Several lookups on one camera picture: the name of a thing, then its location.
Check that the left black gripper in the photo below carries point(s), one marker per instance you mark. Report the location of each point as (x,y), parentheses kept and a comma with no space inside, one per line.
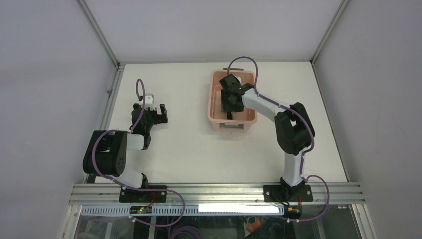
(159,118)

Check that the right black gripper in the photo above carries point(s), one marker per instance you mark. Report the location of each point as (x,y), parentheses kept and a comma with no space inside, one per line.
(225,106)

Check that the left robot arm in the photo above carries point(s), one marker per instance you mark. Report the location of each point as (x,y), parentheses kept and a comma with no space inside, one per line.
(106,152)

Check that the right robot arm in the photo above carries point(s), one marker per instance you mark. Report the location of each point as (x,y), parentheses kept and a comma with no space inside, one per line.
(294,131)

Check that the pink plastic bin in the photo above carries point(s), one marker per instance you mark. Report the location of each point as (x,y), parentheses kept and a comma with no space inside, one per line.
(241,122)

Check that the orange object under table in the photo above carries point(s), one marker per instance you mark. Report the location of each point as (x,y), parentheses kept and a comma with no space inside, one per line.
(251,224)

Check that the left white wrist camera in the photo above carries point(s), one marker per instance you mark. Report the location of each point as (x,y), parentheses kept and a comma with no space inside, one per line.
(148,102)

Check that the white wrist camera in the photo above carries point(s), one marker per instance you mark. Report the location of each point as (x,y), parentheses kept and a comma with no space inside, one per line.
(148,102)
(239,80)

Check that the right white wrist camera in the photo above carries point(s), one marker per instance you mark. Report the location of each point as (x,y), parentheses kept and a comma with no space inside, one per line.
(239,80)

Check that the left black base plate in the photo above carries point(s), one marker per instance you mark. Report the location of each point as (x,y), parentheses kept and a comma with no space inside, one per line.
(133,196)

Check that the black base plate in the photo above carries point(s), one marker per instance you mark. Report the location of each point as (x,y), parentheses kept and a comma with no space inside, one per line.
(133,196)
(279,193)

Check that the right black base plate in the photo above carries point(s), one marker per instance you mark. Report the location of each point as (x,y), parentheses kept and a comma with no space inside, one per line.
(279,193)

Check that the white slotted cable duct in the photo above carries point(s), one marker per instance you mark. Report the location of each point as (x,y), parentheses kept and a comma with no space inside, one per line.
(215,209)

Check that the aluminium mounting rail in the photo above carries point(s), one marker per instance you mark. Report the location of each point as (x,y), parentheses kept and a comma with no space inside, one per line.
(339,193)

